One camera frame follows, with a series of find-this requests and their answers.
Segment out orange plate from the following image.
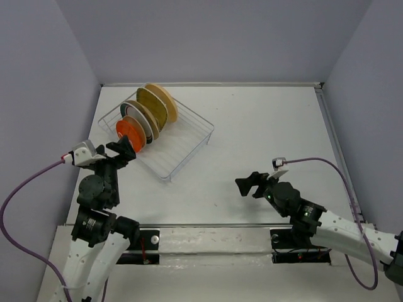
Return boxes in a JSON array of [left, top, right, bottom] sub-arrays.
[[116, 120, 144, 153]]

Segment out small cream plate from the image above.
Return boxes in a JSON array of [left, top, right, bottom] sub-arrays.
[[123, 116, 147, 148]]

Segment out beige floral plate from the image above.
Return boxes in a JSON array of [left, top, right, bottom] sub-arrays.
[[133, 101, 159, 140]]

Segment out white green-rimmed plate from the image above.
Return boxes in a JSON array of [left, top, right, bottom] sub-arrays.
[[120, 100, 154, 144]]

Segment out white wire dish rack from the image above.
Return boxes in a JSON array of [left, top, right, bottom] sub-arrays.
[[98, 90, 214, 181]]

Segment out woven bamboo tray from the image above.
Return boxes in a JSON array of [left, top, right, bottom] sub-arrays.
[[136, 87, 168, 131]]

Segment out tan round plate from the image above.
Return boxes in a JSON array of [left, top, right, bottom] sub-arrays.
[[144, 83, 179, 123]]

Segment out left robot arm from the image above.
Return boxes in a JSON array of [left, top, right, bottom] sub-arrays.
[[51, 135, 140, 301]]

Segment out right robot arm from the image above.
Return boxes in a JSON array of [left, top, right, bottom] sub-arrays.
[[235, 171, 402, 285]]

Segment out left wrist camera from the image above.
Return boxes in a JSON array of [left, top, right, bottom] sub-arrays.
[[72, 140, 97, 167]]

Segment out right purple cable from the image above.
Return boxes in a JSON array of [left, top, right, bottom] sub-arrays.
[[276, 157, 379, 290]]

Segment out purple cable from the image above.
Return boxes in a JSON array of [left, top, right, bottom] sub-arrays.
[[0, 154, 110, 302], [276, 157, 379, 290]]

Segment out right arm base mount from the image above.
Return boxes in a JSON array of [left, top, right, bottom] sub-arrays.
[[270, 228, 331, 264]]

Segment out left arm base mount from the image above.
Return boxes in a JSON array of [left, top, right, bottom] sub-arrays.
[[117, 228, 160, 265]]

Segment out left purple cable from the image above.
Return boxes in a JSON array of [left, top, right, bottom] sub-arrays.
[[0, 154, 110, 302]]

